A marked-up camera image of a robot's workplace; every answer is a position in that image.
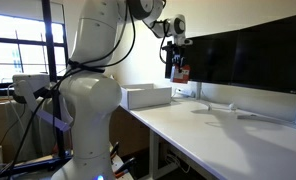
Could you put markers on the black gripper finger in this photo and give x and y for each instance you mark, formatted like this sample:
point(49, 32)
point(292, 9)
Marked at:
point(181, 64)
point(174, 63)

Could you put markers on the white power strip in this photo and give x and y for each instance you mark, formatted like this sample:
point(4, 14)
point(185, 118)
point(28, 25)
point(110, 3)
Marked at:
point(185, 92)

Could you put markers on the white table leg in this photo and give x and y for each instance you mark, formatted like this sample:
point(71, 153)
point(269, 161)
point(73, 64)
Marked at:
point(155, 171)

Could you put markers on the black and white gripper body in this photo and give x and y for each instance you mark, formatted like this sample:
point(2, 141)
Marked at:
point(175, 50)

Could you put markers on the white camera on stand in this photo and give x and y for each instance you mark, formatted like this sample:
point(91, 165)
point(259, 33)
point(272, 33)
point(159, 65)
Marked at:
point(28, 88)

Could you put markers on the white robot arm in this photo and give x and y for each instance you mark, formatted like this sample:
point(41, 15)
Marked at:
point(95, 96)

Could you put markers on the small red box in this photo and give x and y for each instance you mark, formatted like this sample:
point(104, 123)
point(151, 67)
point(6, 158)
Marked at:
point(180, 74)

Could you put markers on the right black monitor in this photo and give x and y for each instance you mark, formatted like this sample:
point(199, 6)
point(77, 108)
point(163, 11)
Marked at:
point(266, 56)

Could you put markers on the white open box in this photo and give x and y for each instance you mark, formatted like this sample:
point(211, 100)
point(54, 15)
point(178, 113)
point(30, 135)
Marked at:
point(144, 95)

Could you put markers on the left black monitor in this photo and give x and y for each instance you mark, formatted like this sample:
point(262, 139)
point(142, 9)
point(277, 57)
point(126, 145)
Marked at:
point(210, 57)

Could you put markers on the cardboard box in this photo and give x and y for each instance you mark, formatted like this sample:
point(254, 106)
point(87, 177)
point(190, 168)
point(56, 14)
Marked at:
point(11, 141)

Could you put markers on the black window frame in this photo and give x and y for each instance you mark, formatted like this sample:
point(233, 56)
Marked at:
point(32, 38)

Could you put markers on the black monitor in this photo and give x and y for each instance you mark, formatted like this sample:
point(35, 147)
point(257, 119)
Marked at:
point(210, 57)
point(266, 56)

